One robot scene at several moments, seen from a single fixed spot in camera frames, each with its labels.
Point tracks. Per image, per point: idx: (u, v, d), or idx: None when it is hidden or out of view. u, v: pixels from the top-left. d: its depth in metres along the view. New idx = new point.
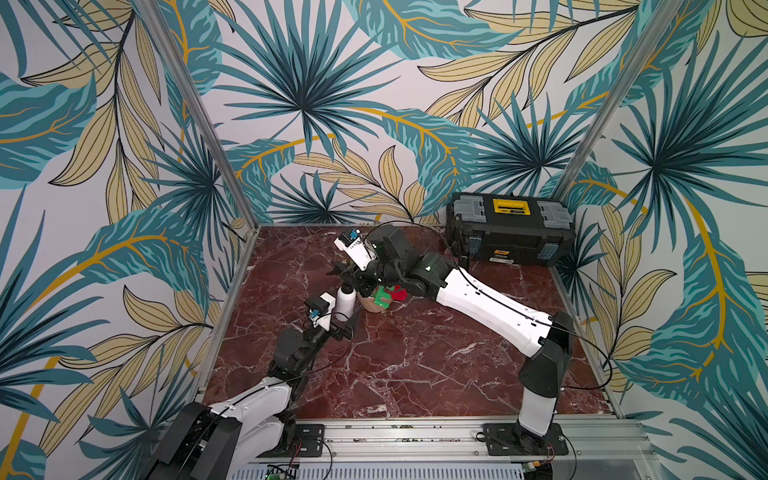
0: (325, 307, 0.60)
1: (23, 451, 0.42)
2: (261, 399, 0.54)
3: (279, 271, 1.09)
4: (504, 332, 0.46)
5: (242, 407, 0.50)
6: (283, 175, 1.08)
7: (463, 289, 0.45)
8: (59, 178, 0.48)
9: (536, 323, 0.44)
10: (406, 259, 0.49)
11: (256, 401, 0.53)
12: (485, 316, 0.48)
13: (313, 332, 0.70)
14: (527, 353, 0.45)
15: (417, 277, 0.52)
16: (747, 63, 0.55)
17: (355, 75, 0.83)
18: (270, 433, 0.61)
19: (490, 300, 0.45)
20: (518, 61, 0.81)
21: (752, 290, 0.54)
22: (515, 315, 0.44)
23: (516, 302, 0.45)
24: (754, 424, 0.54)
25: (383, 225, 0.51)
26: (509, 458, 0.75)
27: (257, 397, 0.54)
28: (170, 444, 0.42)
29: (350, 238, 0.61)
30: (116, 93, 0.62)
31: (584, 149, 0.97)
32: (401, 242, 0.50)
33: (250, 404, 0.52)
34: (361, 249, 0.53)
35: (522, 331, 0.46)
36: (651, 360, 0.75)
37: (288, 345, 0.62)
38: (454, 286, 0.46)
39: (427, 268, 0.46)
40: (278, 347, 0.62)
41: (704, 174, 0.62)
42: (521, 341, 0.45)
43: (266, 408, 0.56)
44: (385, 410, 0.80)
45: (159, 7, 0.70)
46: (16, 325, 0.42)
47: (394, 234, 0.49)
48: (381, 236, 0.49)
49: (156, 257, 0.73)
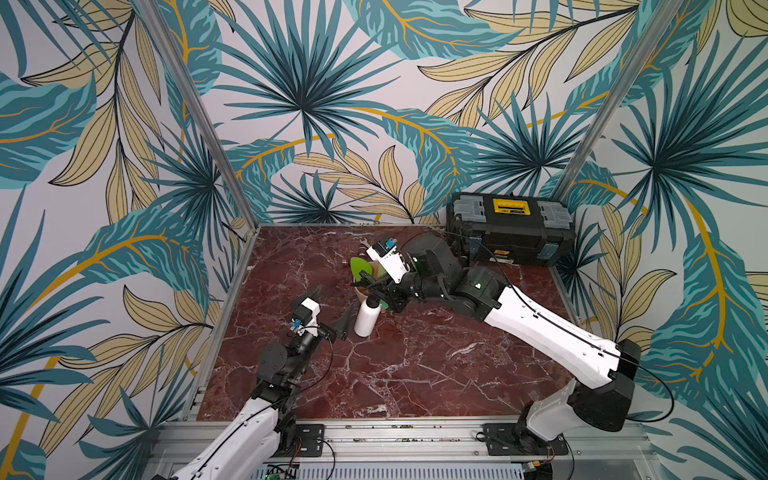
0: (307, 317, 0.66)
1: (23, 450, 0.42)
2: (237, 444, 0.51)
3: (279, 271, 1.09)
4: (566, 362, 0.42)
5: (214, 465, 0.47)
6: (283, 175, 1.08)
7: (520, 312, 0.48)
8: (59, 178, 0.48)
9: (603, 353, 0.43)
10: (451, 274, 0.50)
11: (232, 447, 0.50)
12: (544, 341, 0.43)
13: (299, 340, 0.65)
14: (591, 386, 0.42)
15: (466, 294, 0.47)
16: (748, 63, 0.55)
17: (355, 75, 0.83)
18: (263, 451, 0.61)
19: (551, 326, 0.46)
20: (518, 61, 0.81)
21: (752, 290, 0.54)
22: (580, 344, 0.44)
23: (580, 331, 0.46)
24: (754, 424, 0.54)
25: (428, 240, 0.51)
26: (509, 457, 0.75)
27: (232, 444, 0.50)
28: None
29: (385, 248, 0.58)
30: (116, 93, 0.62)
31: (584, 149, 0.97)
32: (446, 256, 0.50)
33: (223, 458, 0.48)
34: (396, 260, 0.50)
35: (588, 361, 0.42)
36: (651, 360, 0.75)
37: (271, 364, 0.57)
38: (511, 308, 0.46)
39: (478, 286, 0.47)
40: (263, 365, 0.57)
41: (704, 174, 0.62)
42: (588, 372, 0.41)
43: (248, 445, 0.54)
44: (385, 410, 0.80)
45: (159, 7, 0.70)
46: (16, 325, 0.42)
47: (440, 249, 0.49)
48: (426, 249, 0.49)
49: (156, 257, 0.73)
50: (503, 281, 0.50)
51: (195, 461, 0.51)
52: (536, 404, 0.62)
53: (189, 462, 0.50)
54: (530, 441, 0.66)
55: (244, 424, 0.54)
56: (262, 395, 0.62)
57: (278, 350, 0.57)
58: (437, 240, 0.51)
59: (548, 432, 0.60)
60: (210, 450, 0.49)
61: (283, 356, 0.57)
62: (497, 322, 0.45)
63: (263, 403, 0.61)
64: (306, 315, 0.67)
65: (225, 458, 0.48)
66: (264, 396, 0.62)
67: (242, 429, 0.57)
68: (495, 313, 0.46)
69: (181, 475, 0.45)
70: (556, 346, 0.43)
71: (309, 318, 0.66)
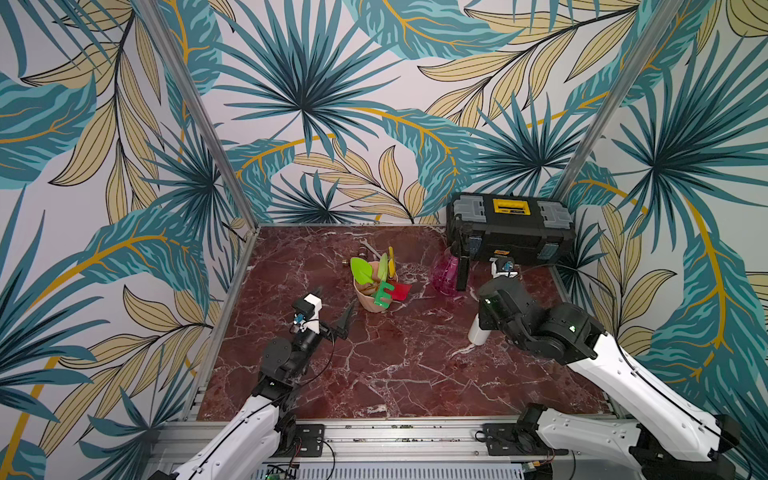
0: (310, 311, 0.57)
1: (23, 451, 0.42)
2: (238, 440, 0.51)
3: (279, 271, 1.09)
4: (654, 425, 0.42)
5: (214, 462, 0.47)
6: (283, 175, 1.08)
7: (617, 367, 0.42)
8: (59, 178, 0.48)
9: (703, 429, 0.39)
10: (529, 313, 0.48)
11: (234, 444, 0.50)
12: (638, 402, 0.41)
13: (302, 337, 0.66)
14: (677, 455, 0.43)
15: (553, 336, 0.43)
16: (748, 63, 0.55)
17: (355, 75, 0.83)
18: (264, 450, 0.61)
19: (651, 390, 0.41)
20: (518, 61, 0.81)
21: (752, 290, 0.54)
22: (682, 416, 0.40)
23: (680, 398, 0.41)
24: (755, 425, 0.54)
25: (499, 280, 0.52)
26: (508, 457, 0.75)
27: (235, 439, 0.51)
28: None
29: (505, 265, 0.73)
30: (117, 93, 0.62)
31: (584, 149, 0.97)
32: (524, 296, 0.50)
33: (224, 455, 0.48)
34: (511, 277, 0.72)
35: (687, 433, 0.39)
36: (652, 361, 0.75)
37: (275, 357, 0.57)
38: (608, 361, 0.42)
39: (570, 329, 0.43)
40: (266, 359, 0.57)
41: (703, 174, 0.63)
42: (684, 443, 0.40)
43: (250, 441, 0.54)
44: (386, 410, 0.80)
45: (159, 7, 0.70)
46: (16, 324, 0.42)
47: (515, 289, 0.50)
48: (496, 289, 0.48)
49: (156, 257, 0.73)
50: (601, 327, 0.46)
51: (196, 458, 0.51)
52: (555, 413, 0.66)
53: (190, 459, 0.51)
54: (529, 440, 0.66)
55: (245, 420, 0.54)
56: (263, 393, 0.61)
57: (282, 345, 0.58)
58: (508, 280, 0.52)
59: (558, 443, 0.61)
60: (211, 447, 0.48)
61: (287, 349, 0.58)
62: (587, 371, 0.41)
63: (264, 399, 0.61)
64: (308, 309, 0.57)
65: (226, 455, 0.48)
66: (265, 394, 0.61)
67: (243, 426, 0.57)
68: (592, 363, 0.41)
69: (183, 471, 0.44)
70: (652, 411, 0.40)
71: (311, 312, 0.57)
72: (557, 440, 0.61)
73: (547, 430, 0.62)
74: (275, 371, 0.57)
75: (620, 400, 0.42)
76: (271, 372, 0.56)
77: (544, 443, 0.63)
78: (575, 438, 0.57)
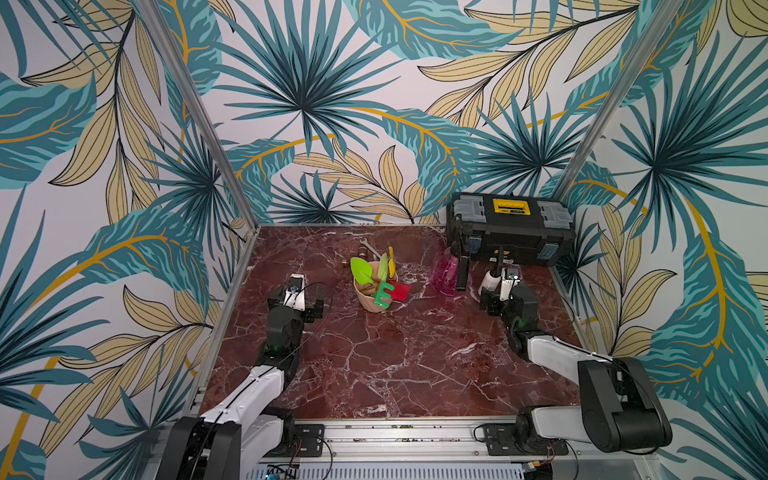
0: (301, 283, 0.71)
1: (23, 450, 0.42)
2: (255, 393, 0.53)
3: (280, 271, 1.10)
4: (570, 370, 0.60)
5: (238, 405, 0.49)
6: (283, 175, 1.08)
7: (545, 340, 0.63)
8: (59, 178, 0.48)
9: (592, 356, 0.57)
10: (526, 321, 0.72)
11: (251, 395, 0.52)
12: (555, 355, 0.56)
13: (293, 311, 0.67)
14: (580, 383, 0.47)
15: (520, 339, 0.66)
16: (748, 63, 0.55)
17: (354, 76, 0.83)
18: (267, 436, 0.60)
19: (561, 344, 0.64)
20: (518, 61, 0.81)
21: (752, 290, 0.54)
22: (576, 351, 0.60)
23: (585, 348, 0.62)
24: (754, 424, 0.54)
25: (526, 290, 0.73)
26: (509, 457, 0.75)
27: (251, 393, 0.52)
28: (172, 461, 0.41)
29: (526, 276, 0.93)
30: (116, 93, 0.62)
31: (584, 148, 0.97)
32: (532, 310, 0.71)
33: (245, 403, 0.50)
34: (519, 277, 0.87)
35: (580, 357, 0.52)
36: (651, 360, 0.75)
37: (280, 319, 0.64)
38: (540, 340, 0.64)
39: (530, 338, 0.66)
40: (271, 322, 0.63)
41: (703, 174, 0.63)
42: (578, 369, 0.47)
43: (261, 398, 0.55)
44: (386, 410, 0.80)
45: (159, 6, 0.70)
46: (16, 324, 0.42)
47: (529, 304, 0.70)
48: (519, 296, 0.70)
49: (156, 257, 0.73)
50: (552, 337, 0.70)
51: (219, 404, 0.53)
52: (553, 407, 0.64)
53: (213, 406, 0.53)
54: (524, 425, 0.67)
55: (256, 378, 0.57)
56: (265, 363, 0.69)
57: (284, 309, 0.66)
58: (531, 295, 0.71)
59: (548, 431, 0.61)
60: (231, 397, 0.50)
61: (290, 313, 0.65)
62: (533, 351, 0.62)
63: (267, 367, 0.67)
64: (298, 282, 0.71)
65: (247, 402, 0.50)
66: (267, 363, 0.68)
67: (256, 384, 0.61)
68: (530, 347, 0.63)
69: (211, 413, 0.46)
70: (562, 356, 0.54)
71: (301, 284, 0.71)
72: (546, 426, 0.62)
73: (539, 411, 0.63)
74: (280, 334, 0.62)
75: (552, 365, 0.57)
76: (277, 333, 0.62)
77: (536, 432, 0.64)
78: (561, 419, 0.57)
